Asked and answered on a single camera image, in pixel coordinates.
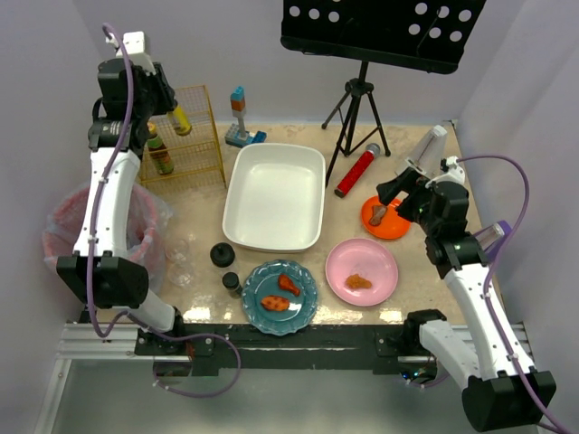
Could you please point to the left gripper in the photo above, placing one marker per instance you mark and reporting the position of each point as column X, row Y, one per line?
column 162, row 90

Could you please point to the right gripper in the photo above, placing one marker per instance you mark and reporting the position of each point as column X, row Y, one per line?
column 408, row 187

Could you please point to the orange plate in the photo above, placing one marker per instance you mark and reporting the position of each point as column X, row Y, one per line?
column 391, row 227

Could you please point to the small yellow label bottle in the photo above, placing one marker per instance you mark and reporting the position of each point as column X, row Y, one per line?
column 179, row 121

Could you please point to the red label sauce bottle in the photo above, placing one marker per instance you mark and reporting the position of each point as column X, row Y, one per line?
column 158, row 152

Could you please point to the black lid shaker jar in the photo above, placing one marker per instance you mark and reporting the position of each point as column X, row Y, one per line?
column 222, row 256

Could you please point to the small black cap spice jar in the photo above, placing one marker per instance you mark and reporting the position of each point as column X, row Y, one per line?
column 231, row 282

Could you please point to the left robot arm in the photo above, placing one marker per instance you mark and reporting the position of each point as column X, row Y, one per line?
column 99, row 271

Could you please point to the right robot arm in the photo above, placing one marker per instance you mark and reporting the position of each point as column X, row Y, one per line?
column 499, row 383

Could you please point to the brown meat slice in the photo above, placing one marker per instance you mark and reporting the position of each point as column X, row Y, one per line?
column 378, row 213

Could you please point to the red glitter microphone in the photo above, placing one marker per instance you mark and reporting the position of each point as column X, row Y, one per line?
column 372, row 151

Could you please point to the white metronome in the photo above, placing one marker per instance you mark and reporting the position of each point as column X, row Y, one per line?
column 426, row 156

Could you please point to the pink plate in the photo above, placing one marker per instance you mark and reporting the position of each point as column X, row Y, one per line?
column 370, row 260

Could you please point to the toy brick tower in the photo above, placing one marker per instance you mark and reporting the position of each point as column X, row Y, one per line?
column 237, row 134

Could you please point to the orange fried nugget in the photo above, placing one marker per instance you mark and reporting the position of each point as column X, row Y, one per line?
column 356, row 282

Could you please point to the white rectangular baking dish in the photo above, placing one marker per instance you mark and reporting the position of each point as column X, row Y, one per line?
column 275, row 199

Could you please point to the toy chicken drumstick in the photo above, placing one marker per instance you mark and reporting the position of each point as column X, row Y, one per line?
column 286, row 283

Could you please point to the pink trash basket with bag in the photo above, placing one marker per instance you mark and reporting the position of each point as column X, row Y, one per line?
column 148, row 218

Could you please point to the teal scalloped plate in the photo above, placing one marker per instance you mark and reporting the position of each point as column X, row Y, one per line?
column 263, row 281

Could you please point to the toy grilled meat piece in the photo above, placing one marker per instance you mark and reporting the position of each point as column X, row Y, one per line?
column 275, row 303

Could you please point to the clear glass cup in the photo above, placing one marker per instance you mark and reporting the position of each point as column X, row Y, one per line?
column 180, row 274
column 177, row 250

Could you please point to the black music stand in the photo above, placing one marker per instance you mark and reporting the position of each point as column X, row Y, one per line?
column 427, row 36

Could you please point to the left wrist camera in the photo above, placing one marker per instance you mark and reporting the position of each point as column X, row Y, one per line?
column 136, row 46

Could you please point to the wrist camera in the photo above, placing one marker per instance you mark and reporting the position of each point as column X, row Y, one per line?
column 451, row 171
column 136, row 46

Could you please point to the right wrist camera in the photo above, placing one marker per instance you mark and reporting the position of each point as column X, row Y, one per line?
column 451, row 171

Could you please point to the gold wire basket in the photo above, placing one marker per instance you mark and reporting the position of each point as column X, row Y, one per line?
column 197, row 157

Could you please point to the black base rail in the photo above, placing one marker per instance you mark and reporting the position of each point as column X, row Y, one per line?
column 380, row 349

